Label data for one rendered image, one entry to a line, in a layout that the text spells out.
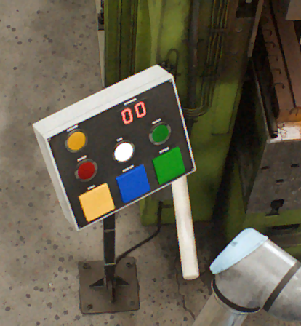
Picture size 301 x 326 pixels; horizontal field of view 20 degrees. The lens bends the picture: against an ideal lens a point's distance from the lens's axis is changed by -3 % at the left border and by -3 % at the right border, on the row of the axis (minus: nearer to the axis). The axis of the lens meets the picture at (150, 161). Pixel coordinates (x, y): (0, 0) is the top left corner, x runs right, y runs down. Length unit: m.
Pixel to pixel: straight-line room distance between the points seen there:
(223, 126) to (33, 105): 1.05
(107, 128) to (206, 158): 0.80
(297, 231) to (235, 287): 1.40
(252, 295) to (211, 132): 1.06
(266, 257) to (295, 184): 0.96
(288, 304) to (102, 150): 0.65
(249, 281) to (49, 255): 1.58
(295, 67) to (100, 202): 0.67
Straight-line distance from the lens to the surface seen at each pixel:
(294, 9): 1.96
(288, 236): 3.06
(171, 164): 2.15
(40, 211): 3.22
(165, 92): 2.07
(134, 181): 2.12
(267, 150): 2.37
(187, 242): 2.47
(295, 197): 2.68
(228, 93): 2.48
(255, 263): 1.65
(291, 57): 2.41
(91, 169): 2.06
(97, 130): 2.02
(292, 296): 1.64
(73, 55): 3.57
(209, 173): 2.88
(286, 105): 2.32
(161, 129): 2.10
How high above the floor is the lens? 2.90
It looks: 61 degrees down
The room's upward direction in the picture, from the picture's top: 5 degrees clockwise
